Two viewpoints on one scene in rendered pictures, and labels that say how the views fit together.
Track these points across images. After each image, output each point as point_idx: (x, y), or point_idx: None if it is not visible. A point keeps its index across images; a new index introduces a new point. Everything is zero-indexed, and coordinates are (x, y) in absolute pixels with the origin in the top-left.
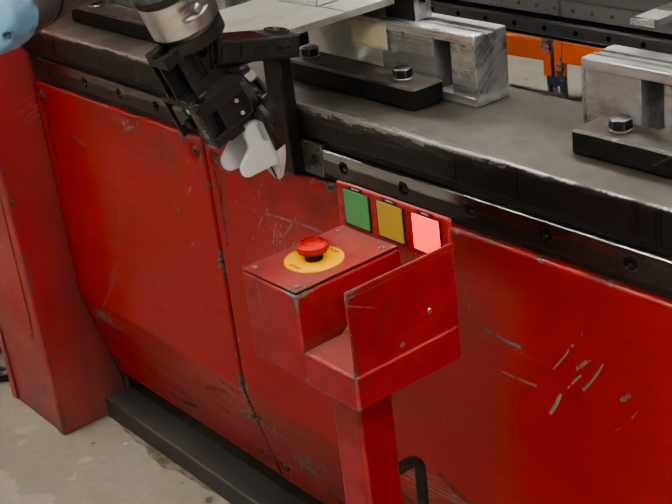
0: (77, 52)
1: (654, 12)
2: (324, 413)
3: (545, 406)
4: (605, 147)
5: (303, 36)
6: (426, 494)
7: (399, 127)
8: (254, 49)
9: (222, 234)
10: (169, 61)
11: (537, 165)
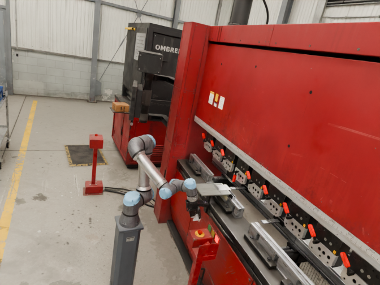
0: (184, 170)
1: (264, 220)
2: None
3: (225, 271)
4: (247, 240)
5: None
6: (203, 274)
7: (221, 216)
8: (201, 204)
9: None
10: (188, 203)
11: (237, 237)
